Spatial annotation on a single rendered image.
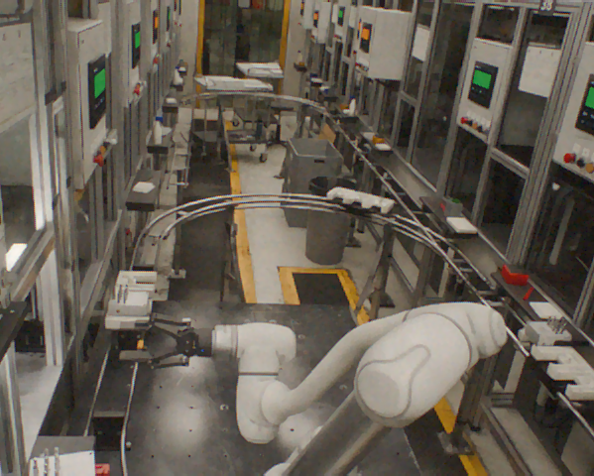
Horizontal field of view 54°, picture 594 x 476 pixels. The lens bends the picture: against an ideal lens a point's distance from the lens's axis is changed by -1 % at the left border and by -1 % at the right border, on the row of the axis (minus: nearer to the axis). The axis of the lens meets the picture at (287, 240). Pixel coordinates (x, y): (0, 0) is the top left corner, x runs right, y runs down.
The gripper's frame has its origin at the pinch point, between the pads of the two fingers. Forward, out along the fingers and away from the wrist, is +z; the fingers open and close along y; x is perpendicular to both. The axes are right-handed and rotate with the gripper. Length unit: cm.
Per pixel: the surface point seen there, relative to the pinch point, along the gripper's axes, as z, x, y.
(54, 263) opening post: 22.0, -18.6, 11.5
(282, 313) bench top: -52, -89, -44
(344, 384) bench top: -70, -41, -44
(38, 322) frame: 29.9, -27.1, -12.5
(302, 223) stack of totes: -106, -351, -108
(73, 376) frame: 23, -36, -38
